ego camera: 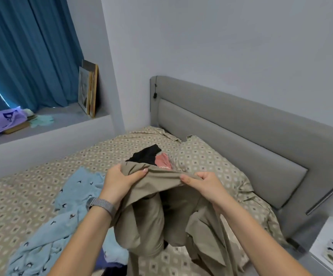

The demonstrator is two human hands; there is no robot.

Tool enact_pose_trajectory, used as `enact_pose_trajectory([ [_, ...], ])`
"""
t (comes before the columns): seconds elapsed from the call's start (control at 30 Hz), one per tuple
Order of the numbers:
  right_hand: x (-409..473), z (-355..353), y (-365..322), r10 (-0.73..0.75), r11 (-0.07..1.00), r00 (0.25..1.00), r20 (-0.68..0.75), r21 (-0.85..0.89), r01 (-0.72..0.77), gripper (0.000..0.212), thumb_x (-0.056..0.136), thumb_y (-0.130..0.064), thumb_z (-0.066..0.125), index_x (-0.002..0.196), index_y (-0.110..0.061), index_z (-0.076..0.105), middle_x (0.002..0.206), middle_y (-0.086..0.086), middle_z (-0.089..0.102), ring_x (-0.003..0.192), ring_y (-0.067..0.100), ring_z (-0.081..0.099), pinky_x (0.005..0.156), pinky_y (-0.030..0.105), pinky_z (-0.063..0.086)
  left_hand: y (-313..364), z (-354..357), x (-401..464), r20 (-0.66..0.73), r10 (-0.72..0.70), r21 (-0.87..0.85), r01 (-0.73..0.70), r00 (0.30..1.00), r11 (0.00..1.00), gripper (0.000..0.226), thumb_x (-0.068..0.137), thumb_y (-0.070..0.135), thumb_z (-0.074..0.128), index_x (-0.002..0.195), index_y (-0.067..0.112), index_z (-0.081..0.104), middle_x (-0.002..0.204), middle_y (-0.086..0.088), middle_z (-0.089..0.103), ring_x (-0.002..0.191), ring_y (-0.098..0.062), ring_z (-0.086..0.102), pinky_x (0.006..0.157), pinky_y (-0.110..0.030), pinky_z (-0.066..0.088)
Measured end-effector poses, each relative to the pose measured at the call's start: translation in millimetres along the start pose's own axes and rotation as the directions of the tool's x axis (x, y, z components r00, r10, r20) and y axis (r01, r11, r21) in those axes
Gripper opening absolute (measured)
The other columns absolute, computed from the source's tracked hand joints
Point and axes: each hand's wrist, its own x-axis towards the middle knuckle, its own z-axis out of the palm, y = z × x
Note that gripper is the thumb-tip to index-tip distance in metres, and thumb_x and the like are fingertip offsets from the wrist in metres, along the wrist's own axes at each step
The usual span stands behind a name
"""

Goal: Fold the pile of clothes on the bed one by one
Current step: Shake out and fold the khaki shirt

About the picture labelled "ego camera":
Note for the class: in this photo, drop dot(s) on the beige patterned pillow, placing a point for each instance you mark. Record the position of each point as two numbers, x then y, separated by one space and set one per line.
209 160

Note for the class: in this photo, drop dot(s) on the wooden board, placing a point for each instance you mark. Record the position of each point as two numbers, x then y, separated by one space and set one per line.
18 127

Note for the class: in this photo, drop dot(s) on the small framed picture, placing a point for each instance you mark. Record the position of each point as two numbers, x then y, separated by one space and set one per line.
83 89

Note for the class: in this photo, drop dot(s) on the blue curtain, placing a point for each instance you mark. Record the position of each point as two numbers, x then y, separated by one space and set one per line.
25 51

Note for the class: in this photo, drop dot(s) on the mint green cloth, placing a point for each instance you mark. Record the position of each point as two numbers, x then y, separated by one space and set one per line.
42 121

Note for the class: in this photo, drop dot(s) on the pink garment in plastic bag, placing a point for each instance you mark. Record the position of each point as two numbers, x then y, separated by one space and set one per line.
163 162

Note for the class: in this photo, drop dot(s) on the beige patterned bed sheet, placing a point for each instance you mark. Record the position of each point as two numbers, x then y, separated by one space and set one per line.
25 186

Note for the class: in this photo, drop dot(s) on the large wooden picture frame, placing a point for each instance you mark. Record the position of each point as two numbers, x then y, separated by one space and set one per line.
93 91

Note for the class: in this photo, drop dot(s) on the light blue bird print garment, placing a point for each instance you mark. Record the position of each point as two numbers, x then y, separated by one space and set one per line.
65 221

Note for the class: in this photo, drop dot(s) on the grey mesh watch band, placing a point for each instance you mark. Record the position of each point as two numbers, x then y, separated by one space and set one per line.
103 204

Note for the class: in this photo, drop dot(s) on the black garment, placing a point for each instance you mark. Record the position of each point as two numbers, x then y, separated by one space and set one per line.
144 155

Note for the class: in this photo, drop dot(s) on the small white cloth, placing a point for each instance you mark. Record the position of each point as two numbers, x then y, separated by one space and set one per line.
29 112

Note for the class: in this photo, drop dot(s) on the person's left thumb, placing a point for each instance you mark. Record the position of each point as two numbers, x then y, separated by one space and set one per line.
137 175

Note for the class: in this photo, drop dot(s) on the person's right hand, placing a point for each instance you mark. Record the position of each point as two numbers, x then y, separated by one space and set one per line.
211 189

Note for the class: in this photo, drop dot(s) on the person's left forearm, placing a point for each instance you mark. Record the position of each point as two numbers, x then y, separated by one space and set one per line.
83 244

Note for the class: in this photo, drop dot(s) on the grey upholstered headboard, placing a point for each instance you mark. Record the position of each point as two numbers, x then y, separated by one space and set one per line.
241 132

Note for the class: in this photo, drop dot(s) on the khaki garment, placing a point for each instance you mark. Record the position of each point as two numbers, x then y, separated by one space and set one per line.
166 215

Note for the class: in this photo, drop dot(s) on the person's right forearm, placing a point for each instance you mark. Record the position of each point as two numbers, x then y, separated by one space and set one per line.
255 241

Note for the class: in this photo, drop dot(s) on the dark navy garment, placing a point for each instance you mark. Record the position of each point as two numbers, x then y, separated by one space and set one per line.
108 265

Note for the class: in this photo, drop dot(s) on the person's left hand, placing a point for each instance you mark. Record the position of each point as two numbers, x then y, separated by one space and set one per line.
115 183

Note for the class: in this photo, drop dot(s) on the person's right thumb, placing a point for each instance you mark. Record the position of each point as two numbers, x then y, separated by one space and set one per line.
191 181

